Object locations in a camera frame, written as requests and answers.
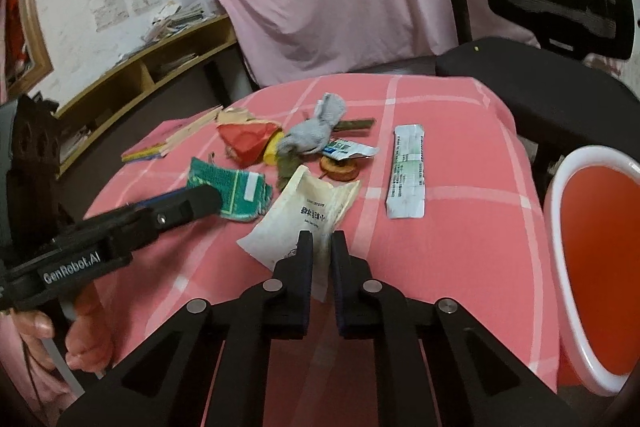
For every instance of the red paper wrapper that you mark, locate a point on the red paper wrapper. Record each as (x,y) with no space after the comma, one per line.
(245,139)

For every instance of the brown round slice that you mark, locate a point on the brown round slice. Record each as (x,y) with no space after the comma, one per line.
(340,169)

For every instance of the orange bin with white rim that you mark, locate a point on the orange bin with white rim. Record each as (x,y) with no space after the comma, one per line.
(600,257)

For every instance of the blue white sachet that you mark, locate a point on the blue white sachet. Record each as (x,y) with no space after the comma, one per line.
(350,150)

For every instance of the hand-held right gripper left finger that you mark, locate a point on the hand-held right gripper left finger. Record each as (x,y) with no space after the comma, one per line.
(305,262)

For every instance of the yellow bottle cap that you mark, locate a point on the yellow bottle cap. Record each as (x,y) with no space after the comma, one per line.
(270,153)

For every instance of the wooden shelf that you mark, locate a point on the wooden shelf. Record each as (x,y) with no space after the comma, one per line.
(125,77)

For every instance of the stack of thin books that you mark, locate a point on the stack of thin books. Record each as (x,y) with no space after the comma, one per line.
(150,142)

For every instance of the person's left hand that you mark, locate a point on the person's left hand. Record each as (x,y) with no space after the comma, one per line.
(87,337)

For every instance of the grey sock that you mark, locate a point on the grey sock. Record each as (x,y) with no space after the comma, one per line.
(312,129)

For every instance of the torn cardboard scrap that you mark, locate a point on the torn cardboard scrap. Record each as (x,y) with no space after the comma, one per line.
(237,114)

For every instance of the cream paper packet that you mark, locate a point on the cream paper packet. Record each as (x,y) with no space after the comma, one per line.
(290,217)

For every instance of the green woven pouch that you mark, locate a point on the green woven pouch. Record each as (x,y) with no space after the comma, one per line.
(220,179)

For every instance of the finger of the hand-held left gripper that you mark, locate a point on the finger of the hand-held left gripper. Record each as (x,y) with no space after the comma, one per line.
(190,207)
(160,199)

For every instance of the dark green strip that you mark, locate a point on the dark green strip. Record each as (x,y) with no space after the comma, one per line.
(357,124)

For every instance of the pile of papers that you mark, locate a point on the pile of papers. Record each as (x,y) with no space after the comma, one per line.
(172,24)

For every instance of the long white green sachet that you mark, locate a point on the long white green sachet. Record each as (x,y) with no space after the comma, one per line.
(405,172)

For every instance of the pink checked tablecloth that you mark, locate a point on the pink checked tablecloth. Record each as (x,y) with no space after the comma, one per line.
(450,257)

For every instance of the wooden strip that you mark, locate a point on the wooden strip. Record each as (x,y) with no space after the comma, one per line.
(192,127)

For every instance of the wooden frame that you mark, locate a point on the wooden frame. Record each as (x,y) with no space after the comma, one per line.
(40,42)

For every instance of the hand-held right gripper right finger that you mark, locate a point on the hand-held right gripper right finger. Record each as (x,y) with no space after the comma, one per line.
(339,267)

